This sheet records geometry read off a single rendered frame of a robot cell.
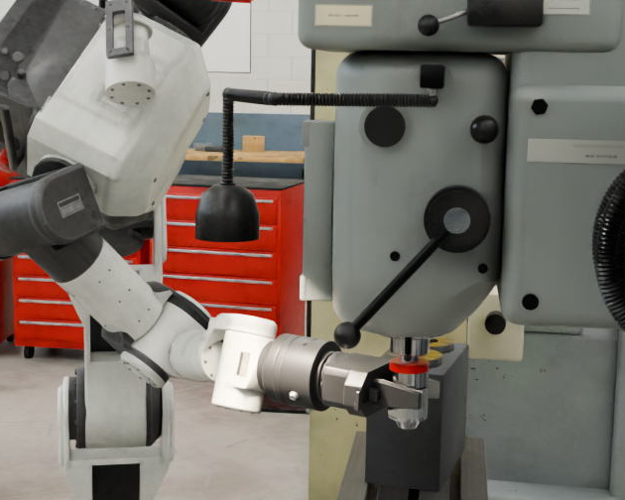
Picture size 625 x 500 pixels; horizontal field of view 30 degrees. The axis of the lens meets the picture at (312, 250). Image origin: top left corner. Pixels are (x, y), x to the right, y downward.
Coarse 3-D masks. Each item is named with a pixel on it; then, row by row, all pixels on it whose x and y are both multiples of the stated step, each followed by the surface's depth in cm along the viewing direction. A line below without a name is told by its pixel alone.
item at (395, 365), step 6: (390, 360) 139; (396, 360) 138; (420, 360) 138; (426, 360) 138; (390, 366) 138; (396, 366) 137; (402, 366) 136; (408, 366) 136; (414, 366) 136; (420, 366) 136; (426, 366) 137; (402, 372) 136; (408, 372) 136; (414, 372) 136; (420, 372) 136
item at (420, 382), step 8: (392, 376) 137; (400, 376) 136; (408, 376) 136; (416, 376) 136; (424, 376) 137; (400, 384) 136; (408, 384) 136; (416, 384) 136; (424, 384) 137; (424, 392) 137; (424, 400) 137; (392, 408) 138; (424, 408) 138; (392, 416) 138; (400, 416) 137; (408, 416) 137; (416, 416) 137; (424, 416) 138
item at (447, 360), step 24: (432, 360) 180; (456, 360) 186; (456, 384) 187; (384, 408) 180; (432, 408) 177; (456, 408) 189; (384, 432) 180; (408, 432) 179; (432, 432) 178; (456, 432) 190; (384, 456) 181; (408, 456) 179; (432, 456) 178; (456, 456) 192; (384, 480) 181; (408, 480) 180; (432, 480) 179
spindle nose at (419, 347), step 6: (390, 342) 137; (396, 342) 136; (402, 342) 136; (414, 342) 135; (420, 342) 136; (426, 342) 136; (390, 348) 137; (396, 348) 136; (402, 348) 136; (414, 348) 136; (420, 348) 136; (426, 348) 136; (402, 354) 136; (414, 354) 136; (420, 354) 136; (426, 354) 137
